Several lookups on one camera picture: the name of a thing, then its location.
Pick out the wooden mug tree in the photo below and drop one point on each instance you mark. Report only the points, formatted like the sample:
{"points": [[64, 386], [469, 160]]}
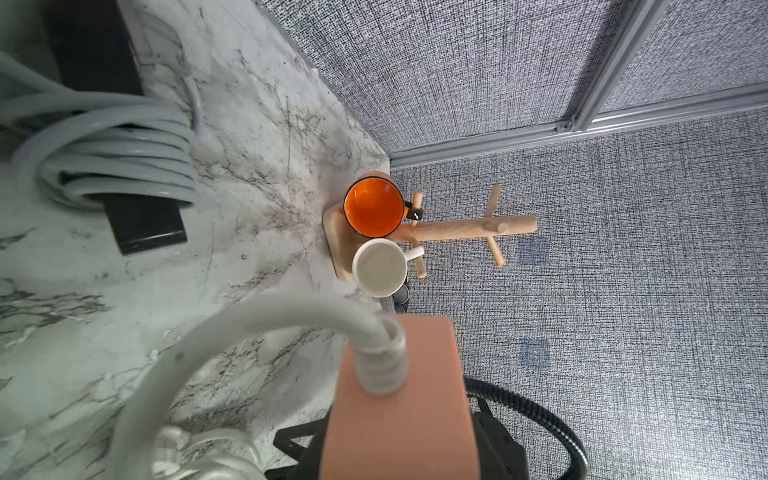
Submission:
{"points": [[343, 241]]}

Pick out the orange mug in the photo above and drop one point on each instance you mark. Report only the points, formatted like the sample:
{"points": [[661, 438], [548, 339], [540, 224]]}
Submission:
{"points": [[374, 206]]}

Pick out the white mug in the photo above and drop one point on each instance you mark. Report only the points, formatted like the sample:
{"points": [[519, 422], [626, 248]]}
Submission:
{"points": [[380, 266]]}

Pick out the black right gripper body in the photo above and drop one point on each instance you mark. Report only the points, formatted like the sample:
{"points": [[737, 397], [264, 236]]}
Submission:
{"points": [[500, 456]]}

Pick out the pink power strip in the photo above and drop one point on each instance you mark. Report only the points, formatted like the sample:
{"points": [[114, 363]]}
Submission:
{"points": [[422, 431]]}

